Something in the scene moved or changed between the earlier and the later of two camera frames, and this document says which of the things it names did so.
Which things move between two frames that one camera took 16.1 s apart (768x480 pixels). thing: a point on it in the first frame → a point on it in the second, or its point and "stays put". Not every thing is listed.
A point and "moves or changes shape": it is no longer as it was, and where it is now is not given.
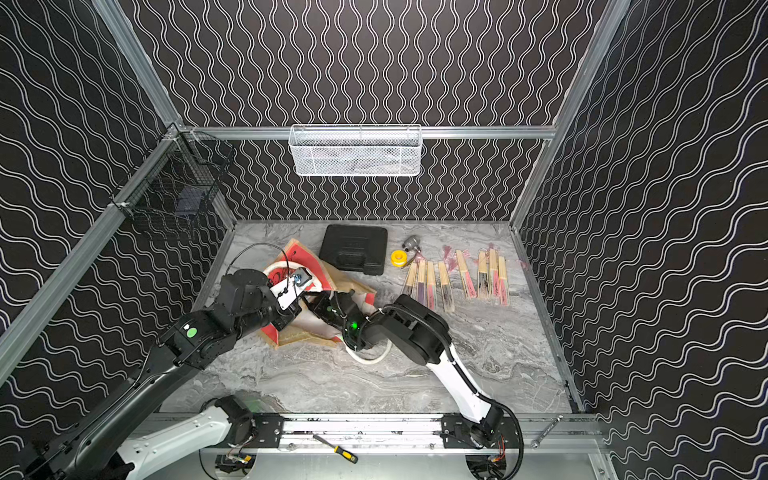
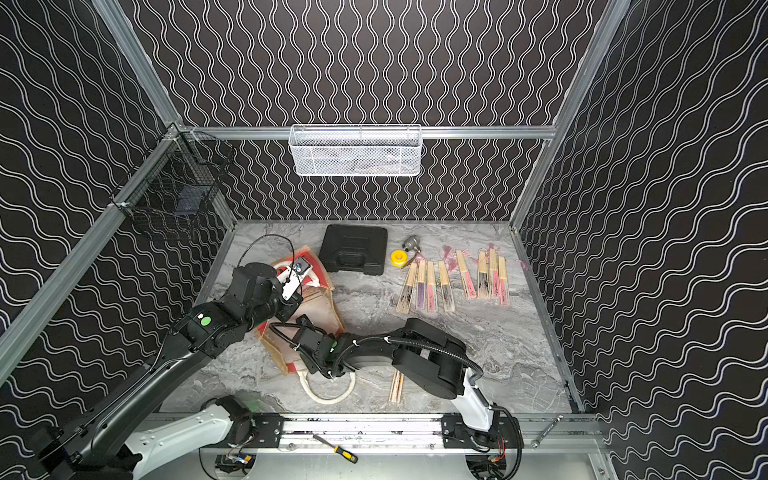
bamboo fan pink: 432,276 stays put
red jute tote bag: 310,324 moves or changes shape
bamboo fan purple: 421,281 stays put
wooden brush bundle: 412,280 stays put
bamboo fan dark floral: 483,274 stays put
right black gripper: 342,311 → 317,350
